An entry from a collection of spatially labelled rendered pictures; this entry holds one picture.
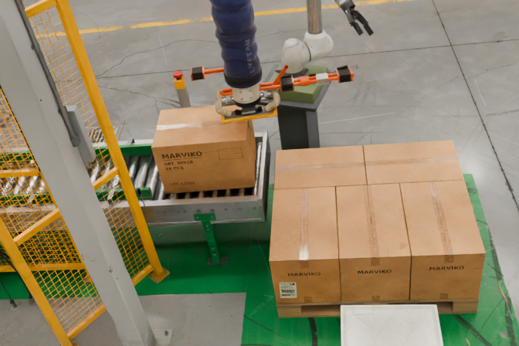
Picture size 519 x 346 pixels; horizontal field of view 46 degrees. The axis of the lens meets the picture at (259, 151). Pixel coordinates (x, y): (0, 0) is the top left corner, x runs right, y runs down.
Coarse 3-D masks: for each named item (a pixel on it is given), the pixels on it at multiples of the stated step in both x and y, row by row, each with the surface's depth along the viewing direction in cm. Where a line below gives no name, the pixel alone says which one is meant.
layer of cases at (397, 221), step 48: (384, 144) 416; (432, 144) 410; (288, 192) 392; (336, 192) 386; (384, 192) 381; (432, 192) 375; (288, 240) 360; (336, 240) 355; (384, 240) 351; (432, 240) 346; (480, 240) 342; (288, 288) 365; (336, 288) 362; (384, 288) 359; (432, 288) 356
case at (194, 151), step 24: (168, 120) 399; (192, 120) 396; (216, 120) 393; (168, 144) 380; (192, 144) 377; (216, 144) 377; (240, 144) 376; (168, 168) 390; (192, 168) 390; (216, 168) 389; (240, 168) 389; (168, 192) 404
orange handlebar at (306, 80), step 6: (204, 72) 390; (210, 72) 390; (216, 72) 390; (300, 78) 369; (306, 78) 368; (312, 78) 369; (330, 78) 366; (336, 78) 366; (264, 84) 370; (276, 84) 371; (294, 84) 367; (300, 84) 367; (306, 84) 368; (222, 90) 371; (228, 90) 371
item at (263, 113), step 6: (258, 108) 367; (264, 108) 370; (222, 114) 372; (234, 114) 369; (240, 114) 369; (246, 114) 368; (252, 114) 367; (258, 114) 367; (264, 114) 366; (270, 114) 366; (276, 114) 366; (222, 120) 367; (228, 120) 366; (234, 120) 367; (240, 120) 367
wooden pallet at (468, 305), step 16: (288, 304) 375; (304, 304) 374; (320, 304) 373; (336, 304) 384; (352, 304) 382; (368, 304) 370; (384, 304) 369; (400, 304) 378; (416, 304) 376; (448, 304) 373; (464, 304) 364
